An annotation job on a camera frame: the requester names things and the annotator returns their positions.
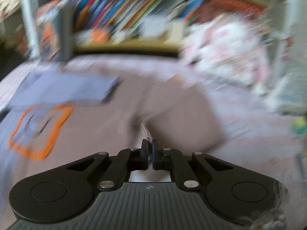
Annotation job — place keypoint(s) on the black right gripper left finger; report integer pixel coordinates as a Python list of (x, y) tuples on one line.
[(120, 167)]

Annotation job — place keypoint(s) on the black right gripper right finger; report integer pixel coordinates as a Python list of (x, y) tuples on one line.
[(176, 164)]

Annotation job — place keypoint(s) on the purple and brown knit sweater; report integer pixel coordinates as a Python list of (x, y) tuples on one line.
[(140, 107)]

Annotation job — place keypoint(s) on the pink checkered desk mat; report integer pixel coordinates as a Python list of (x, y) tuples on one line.
[(254, 138)]

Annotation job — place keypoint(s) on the wooden bookshelf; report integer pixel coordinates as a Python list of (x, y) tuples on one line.
[(99, 42)]

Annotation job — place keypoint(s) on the white pink plush bunny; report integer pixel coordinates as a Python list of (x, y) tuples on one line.
[(230, 47)]

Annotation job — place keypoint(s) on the green yellow eraser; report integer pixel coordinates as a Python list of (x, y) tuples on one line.
[(299, 126)]

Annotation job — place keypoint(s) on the row of colourful books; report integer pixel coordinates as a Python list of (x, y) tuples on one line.
[(120, 15)]

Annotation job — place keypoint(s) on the Harry Potter book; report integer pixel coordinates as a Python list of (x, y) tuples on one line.
[(54, 23)]

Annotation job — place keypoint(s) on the red orange book set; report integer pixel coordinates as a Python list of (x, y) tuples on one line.
[(212, 8)]

